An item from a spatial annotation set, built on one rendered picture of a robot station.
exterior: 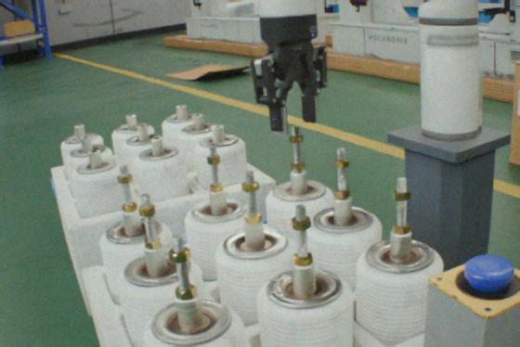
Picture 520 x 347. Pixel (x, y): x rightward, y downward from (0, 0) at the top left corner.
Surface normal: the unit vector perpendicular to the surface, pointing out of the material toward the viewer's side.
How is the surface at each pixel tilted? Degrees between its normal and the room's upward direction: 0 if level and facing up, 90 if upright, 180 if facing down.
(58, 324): 0
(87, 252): 90
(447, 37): 90
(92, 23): 90
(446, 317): 90
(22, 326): 0
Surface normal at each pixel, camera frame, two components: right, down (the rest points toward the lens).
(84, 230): 0.41, 0.27
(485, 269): -0.08, -0.94
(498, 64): -0.85, 0.23
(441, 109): -0.57, 0.31
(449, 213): -0.23, 0.33
